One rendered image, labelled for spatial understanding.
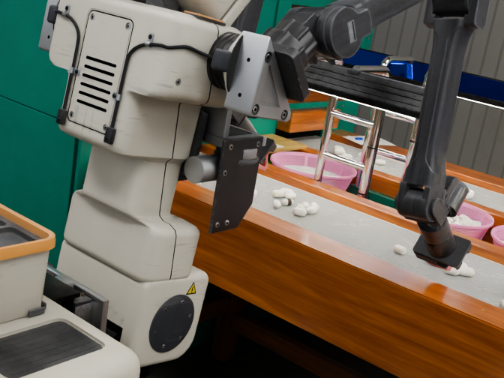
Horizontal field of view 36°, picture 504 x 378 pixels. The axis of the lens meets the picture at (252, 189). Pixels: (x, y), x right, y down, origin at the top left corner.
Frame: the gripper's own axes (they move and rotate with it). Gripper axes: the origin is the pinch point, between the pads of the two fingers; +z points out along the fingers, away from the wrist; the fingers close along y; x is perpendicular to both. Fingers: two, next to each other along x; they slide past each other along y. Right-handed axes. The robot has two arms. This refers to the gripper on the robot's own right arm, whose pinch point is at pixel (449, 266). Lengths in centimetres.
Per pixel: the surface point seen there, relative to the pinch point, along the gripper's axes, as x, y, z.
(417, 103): -30.9, 21.8, -9.3
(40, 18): -10, 119, -35
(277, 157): -26, 78, 33
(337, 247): 8.0, 21.4, -6.8
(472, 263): -9.3, 2.0, 16.7
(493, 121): -123, 66, 133
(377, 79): -34.2, 34.3, -9.7
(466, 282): -0.7, -2.4, 6.8
